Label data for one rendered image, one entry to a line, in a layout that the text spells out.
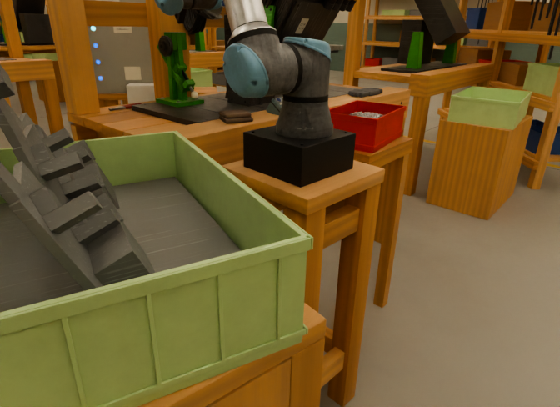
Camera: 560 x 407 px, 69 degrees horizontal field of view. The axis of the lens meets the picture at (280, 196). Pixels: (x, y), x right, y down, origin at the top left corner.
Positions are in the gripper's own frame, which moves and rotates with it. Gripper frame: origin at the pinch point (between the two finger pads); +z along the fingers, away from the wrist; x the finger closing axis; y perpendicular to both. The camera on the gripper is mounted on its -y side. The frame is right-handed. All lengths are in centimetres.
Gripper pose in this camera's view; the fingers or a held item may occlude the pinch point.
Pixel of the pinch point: (217, 15)
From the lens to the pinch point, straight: 169.6
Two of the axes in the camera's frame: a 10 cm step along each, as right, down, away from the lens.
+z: 6.0, 0.1, 8.0
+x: -3.8, -8.7, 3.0
